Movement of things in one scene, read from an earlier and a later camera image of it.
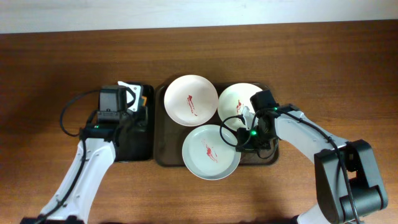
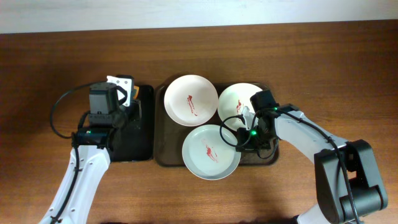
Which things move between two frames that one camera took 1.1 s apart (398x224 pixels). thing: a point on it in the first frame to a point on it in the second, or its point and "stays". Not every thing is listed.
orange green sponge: [143, 100] to [135, 93]
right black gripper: [249, 125] stays
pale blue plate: [209, 152] stays
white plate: [191, 100] stays
